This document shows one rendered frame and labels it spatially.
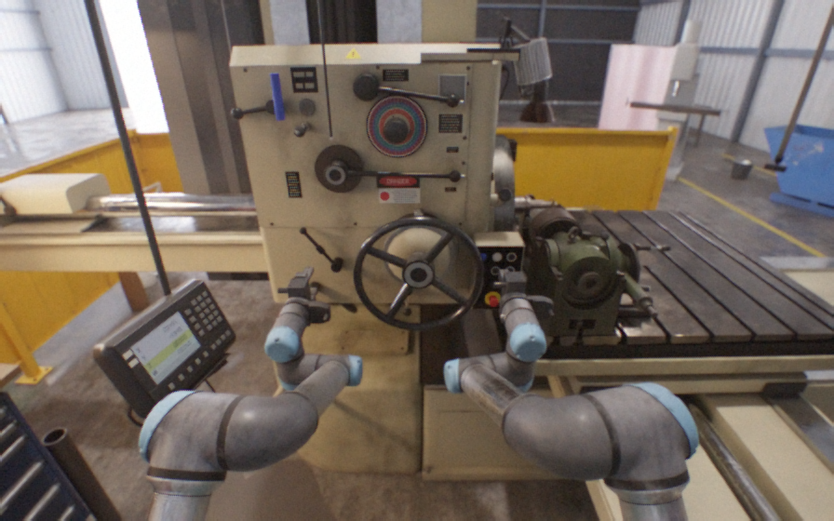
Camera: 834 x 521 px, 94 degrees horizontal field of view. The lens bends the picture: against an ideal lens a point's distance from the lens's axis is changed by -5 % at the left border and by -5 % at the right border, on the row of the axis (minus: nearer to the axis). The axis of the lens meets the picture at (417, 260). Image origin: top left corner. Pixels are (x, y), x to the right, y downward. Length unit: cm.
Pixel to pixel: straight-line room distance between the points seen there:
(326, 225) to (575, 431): 101
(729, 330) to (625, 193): 266
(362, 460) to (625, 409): 171
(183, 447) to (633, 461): 64
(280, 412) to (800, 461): 167
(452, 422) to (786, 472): 119
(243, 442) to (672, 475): 60
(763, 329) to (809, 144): 548
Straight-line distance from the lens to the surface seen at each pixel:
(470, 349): 199
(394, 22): 189
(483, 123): 126
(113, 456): 283
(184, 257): 198
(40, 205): 221
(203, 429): 73
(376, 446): 212
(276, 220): 141
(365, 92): 118
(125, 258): 213
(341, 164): 122
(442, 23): 189
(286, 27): 196
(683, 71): 722
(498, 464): 226
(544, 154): 391
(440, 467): 224
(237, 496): 237
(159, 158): 444
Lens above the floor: 190
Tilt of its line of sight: 28 degrees down
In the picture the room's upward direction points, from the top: straight up
